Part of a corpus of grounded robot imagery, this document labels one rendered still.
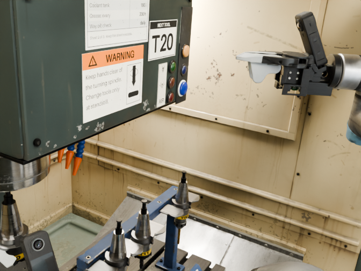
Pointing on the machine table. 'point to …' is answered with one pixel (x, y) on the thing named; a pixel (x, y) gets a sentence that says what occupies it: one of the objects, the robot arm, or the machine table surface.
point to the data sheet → (115, 22)
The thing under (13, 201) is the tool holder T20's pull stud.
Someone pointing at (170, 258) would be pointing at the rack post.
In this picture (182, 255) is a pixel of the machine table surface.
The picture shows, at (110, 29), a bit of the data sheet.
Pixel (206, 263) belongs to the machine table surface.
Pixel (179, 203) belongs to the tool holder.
